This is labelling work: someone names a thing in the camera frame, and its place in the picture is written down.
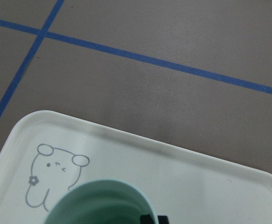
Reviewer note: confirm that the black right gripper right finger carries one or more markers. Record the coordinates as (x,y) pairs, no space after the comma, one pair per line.
(162,217)

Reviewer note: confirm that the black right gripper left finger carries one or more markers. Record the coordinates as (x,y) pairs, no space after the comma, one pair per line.
(148,217)

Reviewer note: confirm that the green plastic cup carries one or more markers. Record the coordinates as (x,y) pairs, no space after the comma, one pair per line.
(104,201)

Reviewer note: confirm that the cream plastic tray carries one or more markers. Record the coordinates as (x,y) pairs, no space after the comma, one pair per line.
(48,154)

